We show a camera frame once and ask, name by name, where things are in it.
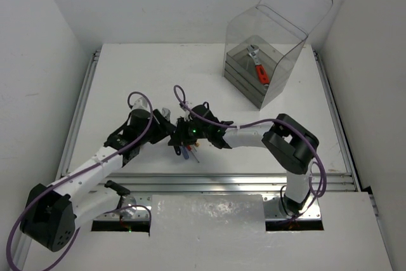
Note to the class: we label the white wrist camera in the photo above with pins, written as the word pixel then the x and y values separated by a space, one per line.
pixel 141 103
pixel 186 106

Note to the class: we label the black handled adjustable wrench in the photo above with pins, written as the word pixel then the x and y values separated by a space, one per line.
pixel 166 113

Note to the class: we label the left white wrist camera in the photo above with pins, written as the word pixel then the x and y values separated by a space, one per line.
pixel 141 103

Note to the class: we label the large blue screwdriver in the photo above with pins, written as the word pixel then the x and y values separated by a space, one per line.
pixel 189 154

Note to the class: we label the clear plastic drawer container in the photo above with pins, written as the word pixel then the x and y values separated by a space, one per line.
pixel 280 29

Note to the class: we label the aluminium table frame rail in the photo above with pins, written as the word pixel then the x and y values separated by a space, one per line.
pixel 207 211

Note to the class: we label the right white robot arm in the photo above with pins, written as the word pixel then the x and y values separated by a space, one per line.
pixel 292 146

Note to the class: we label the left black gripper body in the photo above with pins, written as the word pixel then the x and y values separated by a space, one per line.
pixel 160 125

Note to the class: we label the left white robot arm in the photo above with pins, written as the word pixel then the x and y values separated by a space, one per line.
pixel 57 211

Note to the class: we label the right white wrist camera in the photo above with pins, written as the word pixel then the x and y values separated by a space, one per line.
pixel 186 106

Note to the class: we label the red handled adjustable wrench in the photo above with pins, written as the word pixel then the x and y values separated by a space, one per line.
pixel 253 53

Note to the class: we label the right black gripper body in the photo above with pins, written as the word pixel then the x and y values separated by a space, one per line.
pixel 190 132

